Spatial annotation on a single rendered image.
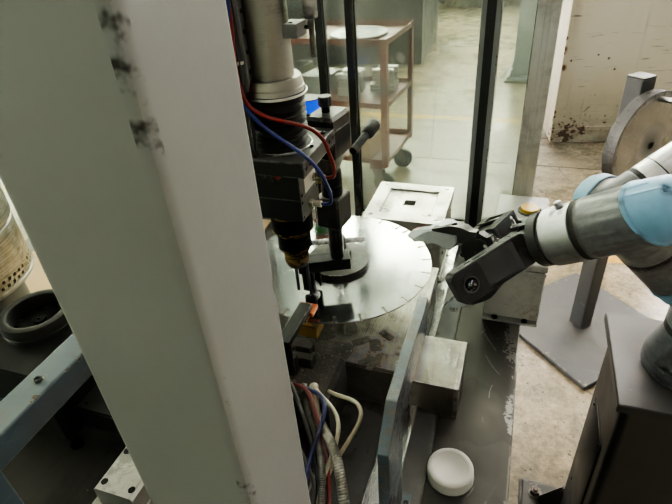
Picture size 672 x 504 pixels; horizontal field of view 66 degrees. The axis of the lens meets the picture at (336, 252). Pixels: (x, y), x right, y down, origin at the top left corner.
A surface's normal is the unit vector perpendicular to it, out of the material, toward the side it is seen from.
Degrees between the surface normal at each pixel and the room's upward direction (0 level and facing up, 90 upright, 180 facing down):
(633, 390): 0
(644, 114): 86
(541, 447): 0
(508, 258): 59
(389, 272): 0
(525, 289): 90
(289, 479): 90
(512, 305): 90
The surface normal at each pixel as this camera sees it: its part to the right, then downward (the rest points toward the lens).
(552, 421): -0.07, -0.83
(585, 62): -0.15, 0.58
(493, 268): 0.17, 0.03
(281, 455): 0.95, 0.12
